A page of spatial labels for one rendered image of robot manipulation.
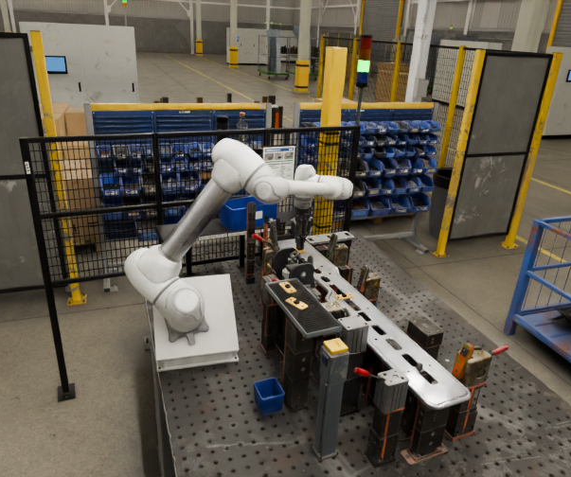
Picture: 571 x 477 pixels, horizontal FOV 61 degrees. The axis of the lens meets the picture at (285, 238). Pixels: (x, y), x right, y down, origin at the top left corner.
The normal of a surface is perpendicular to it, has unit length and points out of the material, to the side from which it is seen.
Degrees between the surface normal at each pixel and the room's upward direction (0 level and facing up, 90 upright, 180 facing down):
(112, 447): 0
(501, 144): 92
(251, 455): 0
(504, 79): 90
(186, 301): 49
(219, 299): 44
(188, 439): 0
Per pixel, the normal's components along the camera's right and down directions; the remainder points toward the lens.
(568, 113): 0.33, 0.39
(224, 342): 0.22, -0.38
